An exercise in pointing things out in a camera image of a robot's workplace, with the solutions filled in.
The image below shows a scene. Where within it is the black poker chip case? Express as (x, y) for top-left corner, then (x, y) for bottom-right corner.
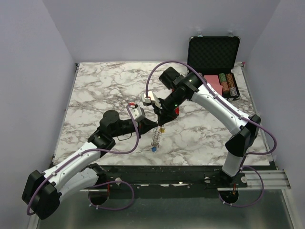
(187, 36), (240, 101)

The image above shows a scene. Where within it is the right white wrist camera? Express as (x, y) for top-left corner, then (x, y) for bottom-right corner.
(141, 91), (159, 106)

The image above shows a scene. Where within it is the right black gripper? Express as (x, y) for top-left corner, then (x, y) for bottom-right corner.
(152, 91), (186, 127)

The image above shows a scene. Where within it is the red glitter microphone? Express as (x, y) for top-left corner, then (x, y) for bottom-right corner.
(175, 107), (180, 115)

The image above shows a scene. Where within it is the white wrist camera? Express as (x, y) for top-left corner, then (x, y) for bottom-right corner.
(131, 106), (145, 122)
(141, 91), (159, 106)

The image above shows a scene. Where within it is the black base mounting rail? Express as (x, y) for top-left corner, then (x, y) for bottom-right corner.
(89, 164), (247, 199)

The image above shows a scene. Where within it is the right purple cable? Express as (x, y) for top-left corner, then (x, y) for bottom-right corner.
(145, 60), (278, 208)

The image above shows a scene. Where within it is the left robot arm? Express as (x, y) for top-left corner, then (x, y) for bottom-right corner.
(21, 107), (158, 219)

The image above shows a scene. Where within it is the pink playing cards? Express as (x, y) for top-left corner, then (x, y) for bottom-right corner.
(204, 75), (223, 94)

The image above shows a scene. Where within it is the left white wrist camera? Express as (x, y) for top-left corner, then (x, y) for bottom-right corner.
(131, 106), (145, 122)

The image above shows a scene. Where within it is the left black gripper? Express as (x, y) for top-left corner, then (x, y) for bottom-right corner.
(112, 117), (158, 139)

